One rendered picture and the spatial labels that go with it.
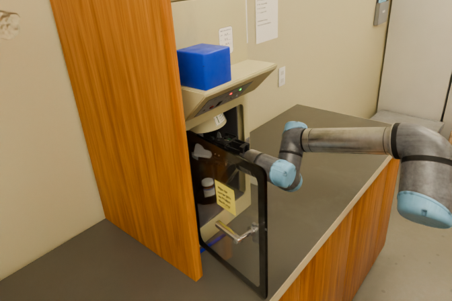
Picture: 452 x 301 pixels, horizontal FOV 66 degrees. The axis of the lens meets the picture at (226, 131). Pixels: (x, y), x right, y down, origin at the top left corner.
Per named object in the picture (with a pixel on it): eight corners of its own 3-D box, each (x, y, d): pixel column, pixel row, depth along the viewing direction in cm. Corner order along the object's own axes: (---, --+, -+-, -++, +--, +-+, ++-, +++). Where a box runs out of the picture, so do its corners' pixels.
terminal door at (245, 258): (198, 240, 112) (185, 127, 95) (268, 301, 90) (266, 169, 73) (196, 242, 111) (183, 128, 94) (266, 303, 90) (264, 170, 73)
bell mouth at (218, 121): (162, 125, 116) (160, 109, 113) (199, 109, 127) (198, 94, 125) (200, 138, 105) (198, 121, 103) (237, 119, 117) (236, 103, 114)
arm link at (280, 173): (290, 192, 102) (280, 186, 95) (260, 180, 108) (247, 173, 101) (300, 168, 103) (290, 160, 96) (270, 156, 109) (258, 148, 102)
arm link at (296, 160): (307, 161, 114) (296, 152, 105) (301, 195, 111) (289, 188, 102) (285, 159, 118) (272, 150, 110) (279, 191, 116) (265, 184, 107)
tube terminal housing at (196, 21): (146, 222, 129) (103, 3, 96) (206, 183, 151) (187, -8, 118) (193, 252, 114) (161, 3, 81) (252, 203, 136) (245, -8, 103)
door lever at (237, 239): (229, 219, 90) (229, 211, 89) (255, 237, 84) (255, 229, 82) (213, 228, 87) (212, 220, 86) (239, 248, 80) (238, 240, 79)
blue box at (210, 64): (177, 84, 90) (173, 50, 86) (204, 75, 97) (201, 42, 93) (206, 91, 84) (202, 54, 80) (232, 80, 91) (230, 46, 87)
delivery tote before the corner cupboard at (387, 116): (361, 151, 357) (364, 121, 343) (377, 136, 384) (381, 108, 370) (426, 170, 319) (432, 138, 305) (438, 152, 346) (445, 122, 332)
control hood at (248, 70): (176, 121, 94) (171, 86, 90) (249, 89, 116) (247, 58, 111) (207, 131, 87) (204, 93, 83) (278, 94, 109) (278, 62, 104)
